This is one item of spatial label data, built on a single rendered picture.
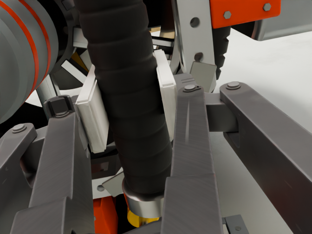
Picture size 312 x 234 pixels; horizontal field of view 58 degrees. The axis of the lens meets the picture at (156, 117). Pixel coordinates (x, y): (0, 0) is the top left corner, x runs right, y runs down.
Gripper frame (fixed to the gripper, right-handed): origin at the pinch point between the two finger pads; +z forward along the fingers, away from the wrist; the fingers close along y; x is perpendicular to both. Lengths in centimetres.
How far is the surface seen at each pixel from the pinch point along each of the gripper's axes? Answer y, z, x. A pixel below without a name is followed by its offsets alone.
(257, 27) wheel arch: 22.3, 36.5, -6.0
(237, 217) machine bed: 21, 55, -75
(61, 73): -18, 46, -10
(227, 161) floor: 30, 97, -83
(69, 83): -17, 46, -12
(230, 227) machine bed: 18, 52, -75
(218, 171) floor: 24, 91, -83
